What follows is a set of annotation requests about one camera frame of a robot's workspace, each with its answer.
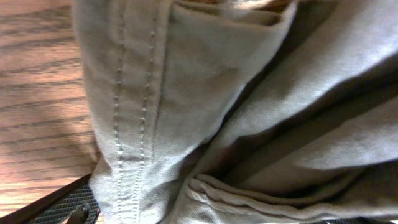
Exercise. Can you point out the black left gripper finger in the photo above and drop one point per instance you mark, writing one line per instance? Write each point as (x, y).
(73, 203)

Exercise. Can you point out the grey shorts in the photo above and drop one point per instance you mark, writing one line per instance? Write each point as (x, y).
(242, 111)

